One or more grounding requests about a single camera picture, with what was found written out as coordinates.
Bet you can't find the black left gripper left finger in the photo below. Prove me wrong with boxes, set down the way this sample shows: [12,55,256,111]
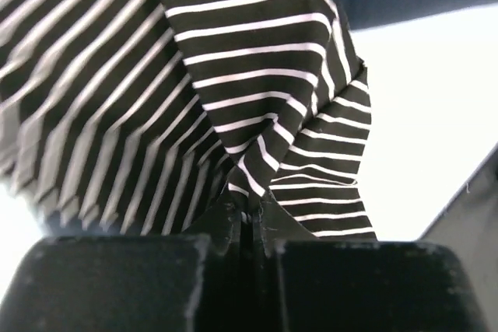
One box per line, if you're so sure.
[1,192,244,332]

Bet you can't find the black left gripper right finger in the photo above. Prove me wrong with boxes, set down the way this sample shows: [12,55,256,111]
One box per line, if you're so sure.
[252,192,486,331]

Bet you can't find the black white striped tank top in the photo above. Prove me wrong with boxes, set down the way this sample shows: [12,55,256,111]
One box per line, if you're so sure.
[1,0,375,239]

